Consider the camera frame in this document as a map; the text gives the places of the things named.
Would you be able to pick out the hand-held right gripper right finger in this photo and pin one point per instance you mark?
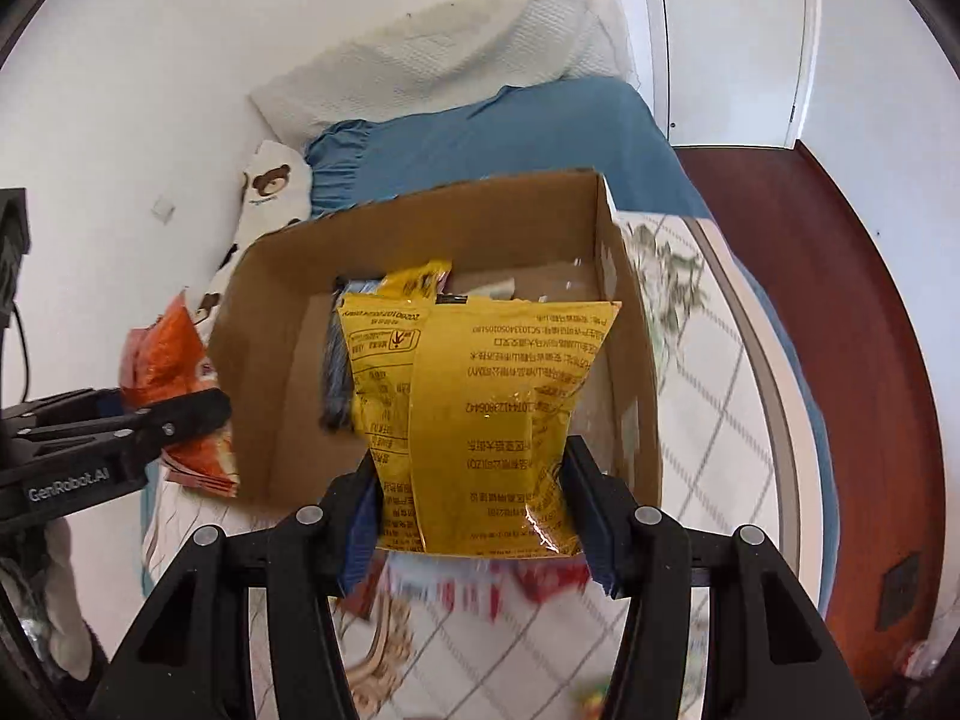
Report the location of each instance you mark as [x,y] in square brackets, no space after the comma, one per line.
[594,540]

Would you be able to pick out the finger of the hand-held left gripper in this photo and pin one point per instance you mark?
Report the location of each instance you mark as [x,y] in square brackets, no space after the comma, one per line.
[184,412]
[75,401]

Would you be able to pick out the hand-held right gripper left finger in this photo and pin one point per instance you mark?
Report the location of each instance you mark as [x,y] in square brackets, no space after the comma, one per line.
[358,540]

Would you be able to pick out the orange snack packet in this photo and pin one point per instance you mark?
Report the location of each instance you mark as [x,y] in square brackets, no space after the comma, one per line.
[161,360]

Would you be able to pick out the red white snack packet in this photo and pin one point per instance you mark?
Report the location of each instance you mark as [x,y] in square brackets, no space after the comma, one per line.
[540,585]

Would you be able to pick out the large yellow snack packet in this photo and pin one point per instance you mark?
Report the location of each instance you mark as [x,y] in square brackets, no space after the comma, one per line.
[480,405]

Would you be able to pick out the cardboard box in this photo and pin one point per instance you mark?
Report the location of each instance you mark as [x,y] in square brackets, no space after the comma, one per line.
[487,232]

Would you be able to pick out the dark blue snack packet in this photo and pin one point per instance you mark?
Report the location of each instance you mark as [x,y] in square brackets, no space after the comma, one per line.
[334,382]

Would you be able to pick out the floral printed bed mat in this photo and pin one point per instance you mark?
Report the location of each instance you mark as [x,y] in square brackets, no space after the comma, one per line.
[712,390]

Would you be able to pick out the bear print pillow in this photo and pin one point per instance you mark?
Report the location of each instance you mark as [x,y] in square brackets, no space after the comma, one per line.
[277,187]

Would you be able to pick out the small yellow snack packet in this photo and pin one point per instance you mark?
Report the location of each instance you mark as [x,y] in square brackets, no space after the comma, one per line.
[416,281]

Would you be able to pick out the dark socket plate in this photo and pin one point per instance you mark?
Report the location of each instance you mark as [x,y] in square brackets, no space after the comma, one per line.
[900,592]

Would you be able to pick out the blue blanket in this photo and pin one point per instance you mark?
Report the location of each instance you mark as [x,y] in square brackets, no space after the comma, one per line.
[525,135]

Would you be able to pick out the white quilted pillow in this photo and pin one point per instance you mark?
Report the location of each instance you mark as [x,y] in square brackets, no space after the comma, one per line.
[450,45]

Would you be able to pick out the white door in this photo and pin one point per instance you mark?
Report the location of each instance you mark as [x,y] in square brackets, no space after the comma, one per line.
[735,52]

